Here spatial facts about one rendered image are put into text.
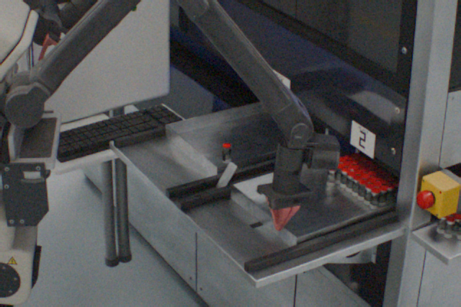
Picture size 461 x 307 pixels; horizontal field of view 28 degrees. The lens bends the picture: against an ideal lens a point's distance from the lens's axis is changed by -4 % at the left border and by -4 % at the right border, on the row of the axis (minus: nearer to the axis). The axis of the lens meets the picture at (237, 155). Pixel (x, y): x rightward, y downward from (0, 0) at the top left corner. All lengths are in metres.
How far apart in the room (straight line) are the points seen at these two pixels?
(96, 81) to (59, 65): 0.93
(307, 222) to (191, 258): 1.09
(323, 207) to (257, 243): 0.21
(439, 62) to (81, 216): 2.16
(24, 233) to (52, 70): 0.56
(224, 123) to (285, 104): 0.68
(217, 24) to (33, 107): 0.38
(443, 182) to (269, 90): 0.44
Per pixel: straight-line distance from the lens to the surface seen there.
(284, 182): 1.98
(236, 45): 1.82
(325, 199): 2.22
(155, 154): 2.40
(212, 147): 2.43
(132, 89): 2.81
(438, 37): 1.95
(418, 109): 2.02
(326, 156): 1.97
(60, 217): 3.83
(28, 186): 2.07
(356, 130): 2.21
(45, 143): 2.13
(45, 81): 1.83
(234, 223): 2.12
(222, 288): 3.04
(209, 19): 1.79
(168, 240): 3.31
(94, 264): 3.54
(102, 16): 1.78
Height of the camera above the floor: 2.02
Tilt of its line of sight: 28 degrees down
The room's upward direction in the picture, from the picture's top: 1 degrees clockwise
